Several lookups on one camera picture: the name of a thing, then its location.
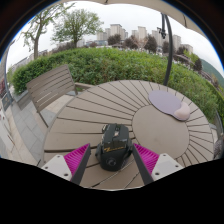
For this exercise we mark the slatted wooden chair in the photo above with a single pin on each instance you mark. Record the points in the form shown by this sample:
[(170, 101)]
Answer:
[(50, 86)]

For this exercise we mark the dark curved parasol pole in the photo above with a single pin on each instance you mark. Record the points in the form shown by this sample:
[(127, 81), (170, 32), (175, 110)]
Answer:
[(170, 56)]

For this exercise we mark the broad leafy green tree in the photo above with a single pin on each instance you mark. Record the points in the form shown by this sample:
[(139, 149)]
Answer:
[(77, 25)]

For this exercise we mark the beige parasol canopy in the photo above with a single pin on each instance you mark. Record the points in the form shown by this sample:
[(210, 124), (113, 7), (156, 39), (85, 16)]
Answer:
[(156, 6)]

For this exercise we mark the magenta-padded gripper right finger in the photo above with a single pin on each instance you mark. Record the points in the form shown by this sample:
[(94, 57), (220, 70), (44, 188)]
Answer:
[(147, 160)]

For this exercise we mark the green hedge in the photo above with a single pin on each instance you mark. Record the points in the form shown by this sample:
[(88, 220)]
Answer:
[(116, 65)]

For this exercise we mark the sparse thin-trunked tree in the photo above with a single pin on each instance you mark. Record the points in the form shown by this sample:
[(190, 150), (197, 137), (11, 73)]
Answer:
[(36, 40)]

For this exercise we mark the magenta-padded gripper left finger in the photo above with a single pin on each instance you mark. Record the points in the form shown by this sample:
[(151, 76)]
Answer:
[(76, 160)]

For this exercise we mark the black computer mouse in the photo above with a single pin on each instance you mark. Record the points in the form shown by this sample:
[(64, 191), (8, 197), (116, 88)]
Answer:
[(113, 146)]

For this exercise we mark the lilac mouse pad with wrist rest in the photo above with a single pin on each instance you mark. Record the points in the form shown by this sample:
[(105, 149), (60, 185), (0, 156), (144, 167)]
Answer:
[(165, 101)]

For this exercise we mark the group of high-rise buildings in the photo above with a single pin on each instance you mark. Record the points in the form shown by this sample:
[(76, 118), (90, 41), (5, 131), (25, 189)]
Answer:
[(141, 33)]

